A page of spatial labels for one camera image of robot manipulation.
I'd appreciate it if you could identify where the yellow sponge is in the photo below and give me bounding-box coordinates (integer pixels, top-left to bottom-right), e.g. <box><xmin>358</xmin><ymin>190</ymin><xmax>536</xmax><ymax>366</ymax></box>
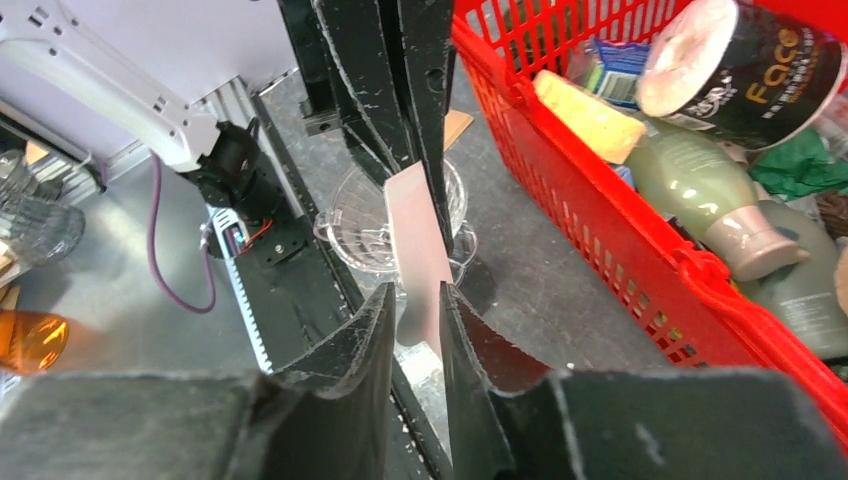
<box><xmin>533</xmin><ymin>70</ymin><xmax>647</xmax><ymax>165</ymax></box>

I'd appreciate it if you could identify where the white cable duct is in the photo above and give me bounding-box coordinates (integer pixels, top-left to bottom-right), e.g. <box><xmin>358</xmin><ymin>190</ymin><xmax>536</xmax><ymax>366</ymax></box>
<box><xmin>206</xmin><ymin>205</ymin><xmax>272</xmax><ymax>373</ymax></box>

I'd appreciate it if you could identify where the clear glass dripper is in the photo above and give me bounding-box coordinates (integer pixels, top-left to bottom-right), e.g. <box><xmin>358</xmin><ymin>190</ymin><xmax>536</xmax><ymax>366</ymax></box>
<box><xmin>313</xmin><ymin>161</ymin><xmax>478</xmax><ymax>283</ymax></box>

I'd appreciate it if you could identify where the amber glass dripper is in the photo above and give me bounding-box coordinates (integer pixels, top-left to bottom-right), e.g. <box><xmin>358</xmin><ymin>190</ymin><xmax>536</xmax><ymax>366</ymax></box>
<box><xmin>1</xmin><ymin>310</ymin><xmax>70</xmax><ymax>375</ymax></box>

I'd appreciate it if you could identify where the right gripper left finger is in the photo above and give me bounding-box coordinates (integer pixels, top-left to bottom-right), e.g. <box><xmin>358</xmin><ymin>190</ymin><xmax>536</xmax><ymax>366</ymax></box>
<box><xmin>1</xmin><ymin>283</ymin><xmax>396</xmax><ymax>479</ymax></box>

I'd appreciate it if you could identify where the green lotion bottle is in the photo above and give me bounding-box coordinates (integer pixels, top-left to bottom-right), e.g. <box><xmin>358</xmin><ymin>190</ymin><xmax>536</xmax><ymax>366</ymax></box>
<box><xmin>625</xmin><ymin>113</ymin><xmax>810</xmax><ymax>282</ymax></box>

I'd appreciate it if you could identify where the clear ribbed glass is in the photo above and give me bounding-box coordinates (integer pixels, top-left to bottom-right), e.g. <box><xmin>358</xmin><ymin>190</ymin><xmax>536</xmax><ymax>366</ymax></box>
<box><xmin>1</xmin><ymin>149</ymin><xmax>86</xmax><ymax>266</ymax></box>

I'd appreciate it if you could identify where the white paper coffee filter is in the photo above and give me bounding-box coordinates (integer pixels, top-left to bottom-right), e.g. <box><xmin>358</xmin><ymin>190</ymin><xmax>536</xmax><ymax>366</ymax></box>
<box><xmin>384</xmin><ymin>163</ymin><xmax>452</xmax><ymax>357</ymax></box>

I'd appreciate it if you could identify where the red plastic shopping basket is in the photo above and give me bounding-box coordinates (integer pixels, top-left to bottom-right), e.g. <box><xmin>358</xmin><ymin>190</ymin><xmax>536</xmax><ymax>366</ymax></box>
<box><xmin>452</xmin><ymin>1</ymin><xmax>847</xmax><ymax>442</ymax></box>

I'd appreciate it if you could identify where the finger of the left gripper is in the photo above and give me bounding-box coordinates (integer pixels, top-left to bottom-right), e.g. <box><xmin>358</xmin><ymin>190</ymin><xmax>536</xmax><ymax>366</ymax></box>
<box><xmin>397</xmin><ymin>1</ymin><xmax>453</xmax><ymax>251</ymax></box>
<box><xmin>313</xmin><ymin>1</ymin><xmax>413</xmax><ymax>187</ymax></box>

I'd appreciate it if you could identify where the blue packaged sponge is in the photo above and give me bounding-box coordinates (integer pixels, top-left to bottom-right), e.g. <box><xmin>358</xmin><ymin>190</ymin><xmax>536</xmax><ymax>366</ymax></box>
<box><xmin>584</xmin><ymin>38</ymin><xmax>650</xmax><ymax>110</ymax></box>

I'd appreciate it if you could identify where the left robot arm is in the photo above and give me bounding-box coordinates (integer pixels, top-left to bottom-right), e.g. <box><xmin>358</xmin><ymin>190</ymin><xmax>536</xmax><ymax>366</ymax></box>
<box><xmin>1</xmin><ymin>1</ymin><xmax>453</xmax><ymax>247</ymax></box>

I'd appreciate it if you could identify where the brown paper coffee filter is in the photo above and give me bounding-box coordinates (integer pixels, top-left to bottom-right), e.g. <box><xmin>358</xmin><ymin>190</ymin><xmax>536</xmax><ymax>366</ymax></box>
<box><xmin>443</xmin><ymin>109</ymin><xmax>474</xmax><ymax>151</ymax></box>

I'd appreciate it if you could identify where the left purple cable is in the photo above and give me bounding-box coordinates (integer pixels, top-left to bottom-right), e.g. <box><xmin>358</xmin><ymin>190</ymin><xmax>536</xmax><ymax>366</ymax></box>
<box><xmin>145</xmin><ymin>150</ymin><xmax>219</xmax><ymax>315</ymax></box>

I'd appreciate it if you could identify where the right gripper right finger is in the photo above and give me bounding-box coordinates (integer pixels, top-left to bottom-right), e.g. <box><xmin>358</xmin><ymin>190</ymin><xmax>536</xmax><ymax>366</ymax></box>
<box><xmin>440</xmin><ymin>283</ymin><xmax>847</xmax><ymax>479</ymax></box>

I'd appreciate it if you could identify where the green crumpled wrapper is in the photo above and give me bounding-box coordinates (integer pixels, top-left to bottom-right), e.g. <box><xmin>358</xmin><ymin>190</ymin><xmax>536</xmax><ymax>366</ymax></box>
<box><xmin>748</xmin><ymin>127</ymin><xmax>847</xmax><ymax>200</ymax></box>

